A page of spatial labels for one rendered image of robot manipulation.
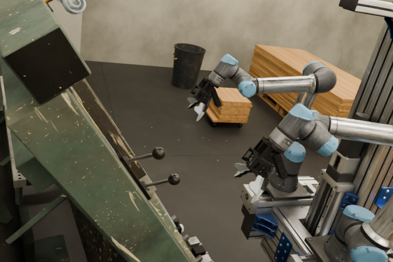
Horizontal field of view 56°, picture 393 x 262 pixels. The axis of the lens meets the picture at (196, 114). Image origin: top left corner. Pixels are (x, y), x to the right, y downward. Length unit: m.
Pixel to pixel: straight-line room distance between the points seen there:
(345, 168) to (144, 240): 1.10
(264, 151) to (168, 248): 0.46
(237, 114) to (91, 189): 4.21
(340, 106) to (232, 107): 1.34
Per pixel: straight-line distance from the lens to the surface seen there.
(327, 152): 1.27
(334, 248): 1.68
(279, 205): 2.03
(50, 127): 0.67
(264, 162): 1.22
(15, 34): 0.67
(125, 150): 1.74
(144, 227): 0.88
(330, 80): 1.82
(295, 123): 1.21
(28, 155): 0.78
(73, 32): 5.22
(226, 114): 4.85
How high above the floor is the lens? 2.07
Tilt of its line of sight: 24 degrees down
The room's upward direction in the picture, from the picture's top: 11 degrees clockwise
